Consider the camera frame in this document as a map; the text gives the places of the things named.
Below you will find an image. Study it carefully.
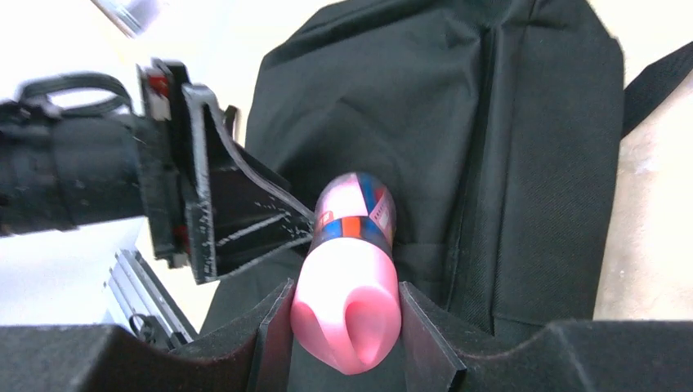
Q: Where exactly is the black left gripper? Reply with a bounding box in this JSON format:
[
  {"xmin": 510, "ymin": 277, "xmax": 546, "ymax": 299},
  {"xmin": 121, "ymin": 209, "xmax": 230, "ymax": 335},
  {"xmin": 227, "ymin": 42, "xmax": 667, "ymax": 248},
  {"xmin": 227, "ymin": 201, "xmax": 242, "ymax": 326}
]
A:
[{"xmin": 1, "ymin": 59, "xmax": 313, "ymax": 284}]

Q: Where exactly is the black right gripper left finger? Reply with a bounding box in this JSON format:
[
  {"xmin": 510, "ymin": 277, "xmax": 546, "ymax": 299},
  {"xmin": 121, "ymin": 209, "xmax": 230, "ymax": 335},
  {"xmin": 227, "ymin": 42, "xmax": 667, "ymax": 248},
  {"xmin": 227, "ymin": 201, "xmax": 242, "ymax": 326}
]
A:
[{"xmin": 1, "ymin": 279, "xmax": 295, "ymax": 391}]

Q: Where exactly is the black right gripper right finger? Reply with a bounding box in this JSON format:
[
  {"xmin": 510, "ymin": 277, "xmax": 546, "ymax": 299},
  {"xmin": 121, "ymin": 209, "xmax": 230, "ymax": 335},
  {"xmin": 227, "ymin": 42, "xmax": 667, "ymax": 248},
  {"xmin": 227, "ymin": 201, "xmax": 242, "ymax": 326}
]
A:
[{"xmin": 400, "ymin": 283, "xmax": 692, "ymax": 392}]

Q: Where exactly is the black student backpack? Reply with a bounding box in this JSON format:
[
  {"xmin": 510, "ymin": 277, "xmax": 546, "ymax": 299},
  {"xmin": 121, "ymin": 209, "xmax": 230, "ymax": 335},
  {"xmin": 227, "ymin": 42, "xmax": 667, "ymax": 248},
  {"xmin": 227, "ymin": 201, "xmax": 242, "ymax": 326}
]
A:
[{"xmin": 200, "ymin": 0, "xmax": 693, "ymax": 347}]

